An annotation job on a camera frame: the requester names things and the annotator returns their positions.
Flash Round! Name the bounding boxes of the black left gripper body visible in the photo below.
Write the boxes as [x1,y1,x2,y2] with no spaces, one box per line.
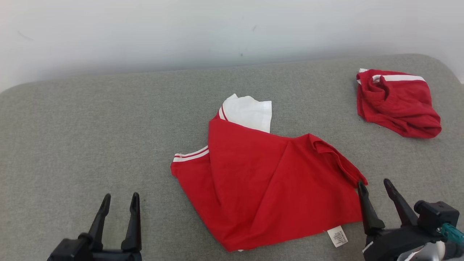
[47,237,142,261]

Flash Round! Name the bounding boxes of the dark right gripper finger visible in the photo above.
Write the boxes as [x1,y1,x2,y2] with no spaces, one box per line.
[357,181,385,236]
[383,178,419,227]

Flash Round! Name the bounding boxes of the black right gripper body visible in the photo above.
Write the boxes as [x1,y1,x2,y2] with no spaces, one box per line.
[362,225,441,261]

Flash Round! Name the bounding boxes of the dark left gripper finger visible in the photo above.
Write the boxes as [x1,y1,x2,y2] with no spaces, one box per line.
[88,193,111,250]
[121,192,142,252]

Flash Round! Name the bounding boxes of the red shorts with white stripe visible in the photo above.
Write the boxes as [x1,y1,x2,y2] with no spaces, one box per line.
[356,68,442,139]

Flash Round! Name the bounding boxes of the red and white t-shirt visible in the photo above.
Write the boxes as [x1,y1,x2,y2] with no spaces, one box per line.
[170,94,368,252]

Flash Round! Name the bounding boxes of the grey fabric sofa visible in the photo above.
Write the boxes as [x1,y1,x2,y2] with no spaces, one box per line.
[0,54,464,261]

